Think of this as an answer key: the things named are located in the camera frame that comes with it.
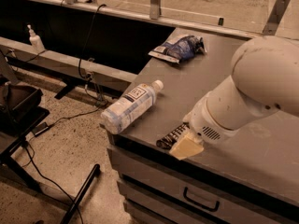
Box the white gripper with vent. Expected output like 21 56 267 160
169 95 238 160

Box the black rxbar chocolate wrapper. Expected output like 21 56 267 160
156 123 189 150

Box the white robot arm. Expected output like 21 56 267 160
170 36 299 160

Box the blue chip bag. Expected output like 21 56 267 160
149 35 206 63

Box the grey drawer cabinet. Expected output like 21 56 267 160
107 133 299 224

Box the clear plastic water bottle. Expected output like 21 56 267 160
101 80 164 134

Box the white pump sanitizer bottle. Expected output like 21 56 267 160
27 24 46 53

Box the black drawer handle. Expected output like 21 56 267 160
183 187 220 212

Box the black hanging cable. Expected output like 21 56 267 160
78 3 107 100

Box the grey metal upright bracket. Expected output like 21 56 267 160
149 0 161 20

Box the black floor cable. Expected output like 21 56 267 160
21 101 108 224

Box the grey metal rail beam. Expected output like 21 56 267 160
0 37 136 92

